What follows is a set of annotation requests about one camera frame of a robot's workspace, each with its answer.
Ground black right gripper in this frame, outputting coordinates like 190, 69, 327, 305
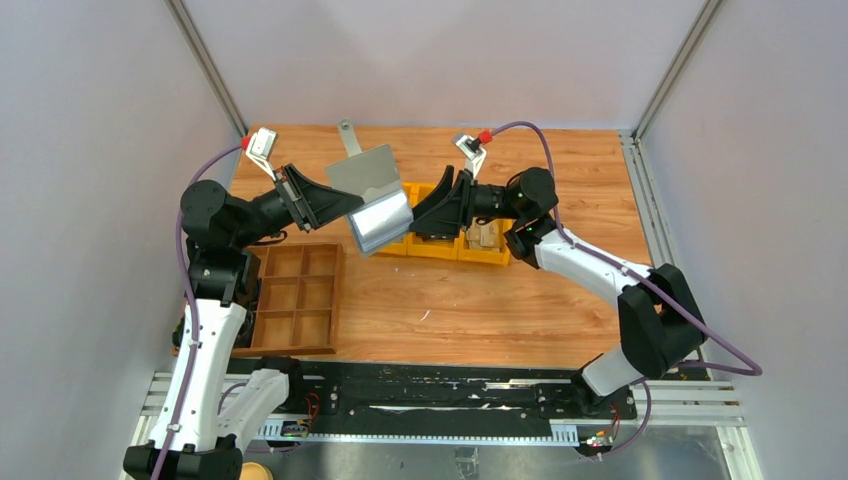
405, 166, 525, 239

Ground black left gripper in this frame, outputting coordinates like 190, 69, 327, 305
232, 163, 364, 250

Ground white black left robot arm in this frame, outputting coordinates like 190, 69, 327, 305
123, 165, 364, 479

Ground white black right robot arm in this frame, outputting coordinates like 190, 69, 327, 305
410, 167, 707, 418

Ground yellow bin with black cards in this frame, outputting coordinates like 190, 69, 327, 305
404, 182, 460, 261

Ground gold VIP card stack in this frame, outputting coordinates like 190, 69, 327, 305
465, 221, 501, 251

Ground yellow bin with silver cards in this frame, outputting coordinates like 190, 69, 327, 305
378, 182, 417, 256

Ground wooden compartment tray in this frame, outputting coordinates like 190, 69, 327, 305
232, 243, 344, 358

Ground dark rolled belts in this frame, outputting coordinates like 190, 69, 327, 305
171, 249, 262, 349

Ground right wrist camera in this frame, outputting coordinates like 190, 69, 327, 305
452, 133, 487, 179

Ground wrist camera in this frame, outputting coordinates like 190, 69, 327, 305
452, 133, 487, 179
244, 127, 277, 180

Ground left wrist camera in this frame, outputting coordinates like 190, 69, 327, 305
244, 127, 277, 180

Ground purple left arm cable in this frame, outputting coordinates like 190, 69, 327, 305
148, 135, 254, 480

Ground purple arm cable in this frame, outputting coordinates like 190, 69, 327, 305
148, 135, 254, 480
476, 120, 764, 458

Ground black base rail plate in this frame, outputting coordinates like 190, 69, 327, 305
300, 360, 637, 437

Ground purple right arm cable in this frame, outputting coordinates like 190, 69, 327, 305
476, 120, 764, 458

